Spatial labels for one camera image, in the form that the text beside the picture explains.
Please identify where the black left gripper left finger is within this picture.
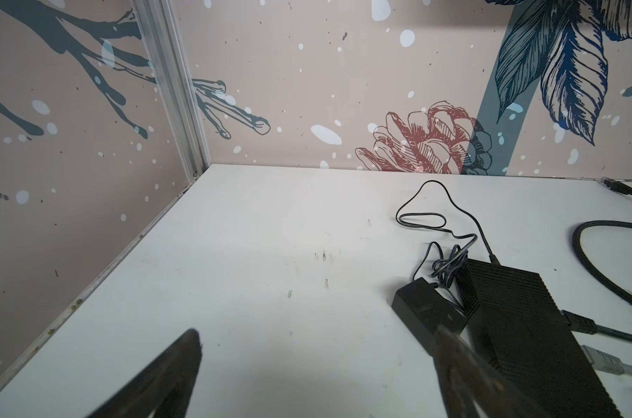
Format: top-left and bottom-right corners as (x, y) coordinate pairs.
(90, 328), (202, 417)

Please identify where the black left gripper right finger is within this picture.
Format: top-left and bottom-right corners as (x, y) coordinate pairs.
(433, 326), (546, 417)

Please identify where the black network switch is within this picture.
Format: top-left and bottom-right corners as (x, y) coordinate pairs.
(455, 260), (620, 417)

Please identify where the grey ethernet cable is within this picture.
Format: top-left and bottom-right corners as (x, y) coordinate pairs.
(580, 344), (632, 382)

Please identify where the thin black power cord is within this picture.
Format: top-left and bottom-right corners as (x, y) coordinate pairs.
(395, 179), (502, 309)

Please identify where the black ethernet cable loop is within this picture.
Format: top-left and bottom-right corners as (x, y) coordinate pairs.
(561, 218), (632, 348)

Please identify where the black power adapter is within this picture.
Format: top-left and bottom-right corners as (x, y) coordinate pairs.
(391, 278), (467, 355)

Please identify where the aluminium corner frame post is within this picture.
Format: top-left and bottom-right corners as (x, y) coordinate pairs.
(131, 0), (211, 184)

